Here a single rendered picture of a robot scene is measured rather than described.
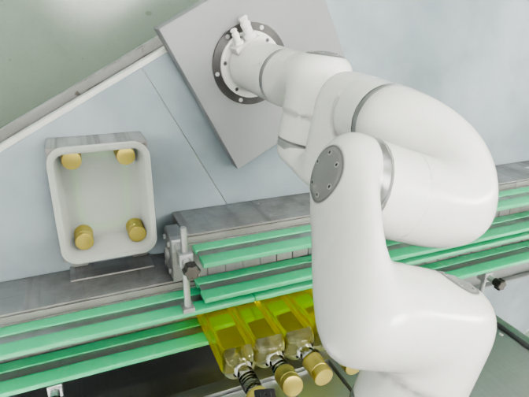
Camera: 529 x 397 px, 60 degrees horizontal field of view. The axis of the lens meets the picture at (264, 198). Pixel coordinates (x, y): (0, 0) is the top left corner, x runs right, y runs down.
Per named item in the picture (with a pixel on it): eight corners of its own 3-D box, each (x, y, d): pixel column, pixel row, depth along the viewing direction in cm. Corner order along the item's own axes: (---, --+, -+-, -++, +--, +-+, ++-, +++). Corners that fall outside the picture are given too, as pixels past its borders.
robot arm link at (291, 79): (316, 46, 77) (373, 59, 63) (301, 123, 81) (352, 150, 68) (264, 38, 72) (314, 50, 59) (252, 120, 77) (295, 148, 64)
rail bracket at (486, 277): (452, 280, 124) (492, 306, 112) (456, 257, 121) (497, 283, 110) (463, 276, 125) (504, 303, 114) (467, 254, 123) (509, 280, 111)
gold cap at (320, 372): (301, 371, 79) (314, 389, 75) (302, 354, 77) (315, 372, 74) (319, 365, 80) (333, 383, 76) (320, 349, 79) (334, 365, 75)
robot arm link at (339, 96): (432, 88, 51) (394, 220, 56) (339, 61, 72) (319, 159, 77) (356, 78, 47) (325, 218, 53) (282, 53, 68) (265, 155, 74)
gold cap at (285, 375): (275, 387, 75) (282, 399, 71) (273, 365, 75) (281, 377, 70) (295, 382, 76) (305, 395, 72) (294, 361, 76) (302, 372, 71)
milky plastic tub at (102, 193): (63, 246, 92) (63, 267, 84) (44, 138, 84) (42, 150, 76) (150, 232, 98) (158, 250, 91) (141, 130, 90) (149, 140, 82)
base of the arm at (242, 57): (201, 34, 83) (230, 43, 71) (259, 2, 86) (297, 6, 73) (235, 107, 92) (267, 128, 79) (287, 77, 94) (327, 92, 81)
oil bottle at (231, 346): (194, 315, 95) (227, 387, 77) (194, 292, 93) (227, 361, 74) (220, 309, 97) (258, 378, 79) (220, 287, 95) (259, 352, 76)
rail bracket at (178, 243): (172, 291, 90) (186, 328, 79) (165, 213, 84) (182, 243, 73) (186, 288, 91) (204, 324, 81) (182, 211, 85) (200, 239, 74)
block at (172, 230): (163, 266, 95) (170, 283, 89) (160, 225, 92) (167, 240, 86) (180, 263, 97) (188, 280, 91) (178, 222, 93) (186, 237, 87)
